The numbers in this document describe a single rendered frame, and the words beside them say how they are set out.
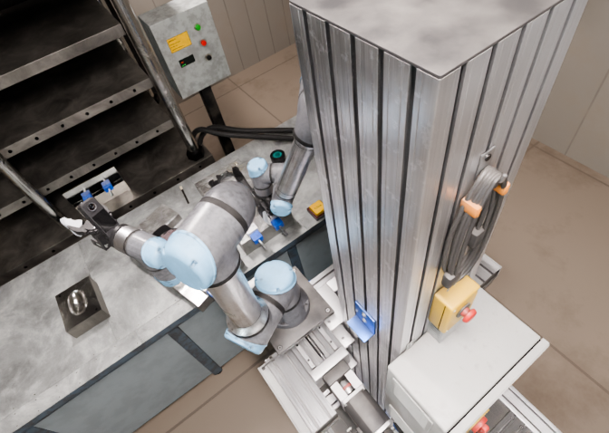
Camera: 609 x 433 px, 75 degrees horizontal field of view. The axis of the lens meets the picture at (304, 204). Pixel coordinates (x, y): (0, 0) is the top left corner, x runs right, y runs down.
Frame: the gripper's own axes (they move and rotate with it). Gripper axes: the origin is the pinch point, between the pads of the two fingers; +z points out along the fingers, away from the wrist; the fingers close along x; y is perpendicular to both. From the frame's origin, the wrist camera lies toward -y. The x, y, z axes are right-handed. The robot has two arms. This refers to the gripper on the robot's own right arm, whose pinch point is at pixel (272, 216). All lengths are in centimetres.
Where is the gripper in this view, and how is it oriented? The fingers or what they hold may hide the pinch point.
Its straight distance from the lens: 172.7
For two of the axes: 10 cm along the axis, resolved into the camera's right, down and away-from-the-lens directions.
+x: 8.0, -5.3, 2.7
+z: 1.4, 6.1, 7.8
